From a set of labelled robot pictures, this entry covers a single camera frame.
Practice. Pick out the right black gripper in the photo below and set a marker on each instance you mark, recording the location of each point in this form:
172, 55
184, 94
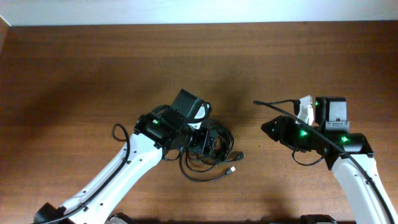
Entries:
282, 130

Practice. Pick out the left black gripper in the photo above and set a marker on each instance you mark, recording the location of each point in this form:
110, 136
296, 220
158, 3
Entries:
207, 139

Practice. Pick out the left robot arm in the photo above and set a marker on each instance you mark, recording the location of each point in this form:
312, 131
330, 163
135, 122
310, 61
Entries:
155, 134

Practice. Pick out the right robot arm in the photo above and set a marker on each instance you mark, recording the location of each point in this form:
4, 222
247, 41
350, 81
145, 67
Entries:
351, 160

